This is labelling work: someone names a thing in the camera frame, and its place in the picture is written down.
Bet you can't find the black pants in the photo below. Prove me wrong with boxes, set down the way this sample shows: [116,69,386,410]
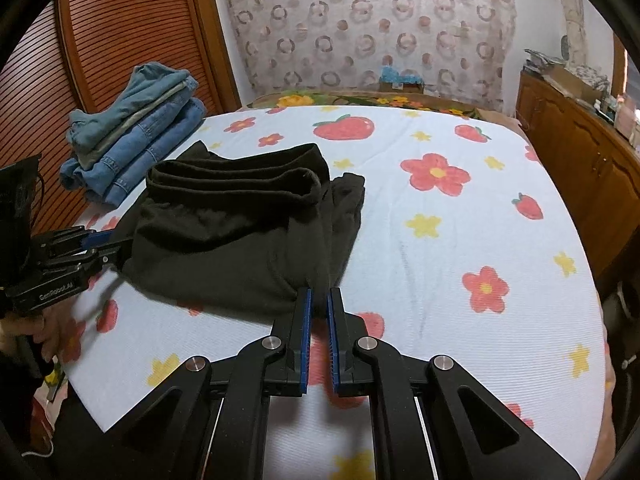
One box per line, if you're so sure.
[113,142,366,316]

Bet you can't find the person's hand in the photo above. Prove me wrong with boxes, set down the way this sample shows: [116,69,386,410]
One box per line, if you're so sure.
[1,302,70,362]

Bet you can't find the blue denim folded jeans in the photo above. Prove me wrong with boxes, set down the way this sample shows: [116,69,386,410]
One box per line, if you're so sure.
[60,91,206,208]

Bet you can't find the grey folded garment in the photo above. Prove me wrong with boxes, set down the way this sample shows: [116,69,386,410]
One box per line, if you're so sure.
[76,81,193,170]

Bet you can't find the teal folded garment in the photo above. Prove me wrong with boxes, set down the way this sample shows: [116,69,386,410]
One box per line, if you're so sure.
[66,62,198,155]

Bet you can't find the wooden louvred wardrobe door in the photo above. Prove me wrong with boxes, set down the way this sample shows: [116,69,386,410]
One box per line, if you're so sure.
[1,0,241,232]

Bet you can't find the floral colourful blanket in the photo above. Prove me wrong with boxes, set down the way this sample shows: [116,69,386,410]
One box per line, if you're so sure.
[244,90,483,119]

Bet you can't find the cardboard box with blue cloth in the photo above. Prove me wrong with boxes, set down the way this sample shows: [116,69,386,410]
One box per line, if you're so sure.
[378,65,424,93]

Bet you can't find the patterned sheer curtain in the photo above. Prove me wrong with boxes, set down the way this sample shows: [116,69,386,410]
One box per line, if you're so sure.
[227,0,516,110]

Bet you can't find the wooden sideboard cabinet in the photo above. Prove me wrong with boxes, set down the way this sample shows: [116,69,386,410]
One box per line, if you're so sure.
[515,70,639,295]

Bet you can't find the cardboard box on cabinet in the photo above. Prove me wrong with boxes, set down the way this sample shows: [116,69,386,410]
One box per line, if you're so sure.
[542,65,602,105]

